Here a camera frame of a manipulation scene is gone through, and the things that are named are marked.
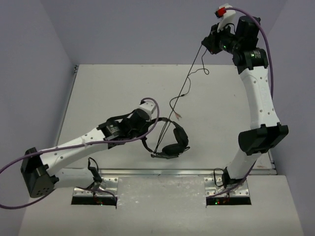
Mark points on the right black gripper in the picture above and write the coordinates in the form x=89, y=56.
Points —
x=211, y=42

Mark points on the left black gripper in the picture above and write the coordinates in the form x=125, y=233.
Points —
x=141, y=126

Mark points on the black headphones with cable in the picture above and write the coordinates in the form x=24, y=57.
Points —
x=181, y=137

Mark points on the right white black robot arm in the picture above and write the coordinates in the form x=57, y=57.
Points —
x=266, y=130

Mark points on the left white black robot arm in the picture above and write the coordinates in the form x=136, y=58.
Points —
x=46, y=170

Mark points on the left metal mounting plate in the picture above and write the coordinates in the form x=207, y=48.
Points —
x=108, y=188

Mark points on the metal mounting plate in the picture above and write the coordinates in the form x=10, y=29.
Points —
x=108, y=188
x=217, y=190

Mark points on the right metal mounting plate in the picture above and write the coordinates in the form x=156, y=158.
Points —
x=217, y=190

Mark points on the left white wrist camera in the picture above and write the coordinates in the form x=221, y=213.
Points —
x=148, y=107

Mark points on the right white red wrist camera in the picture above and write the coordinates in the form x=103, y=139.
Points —
x=225, y=16

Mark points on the aluminium rail table front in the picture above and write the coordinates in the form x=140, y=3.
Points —
x=147, y=172

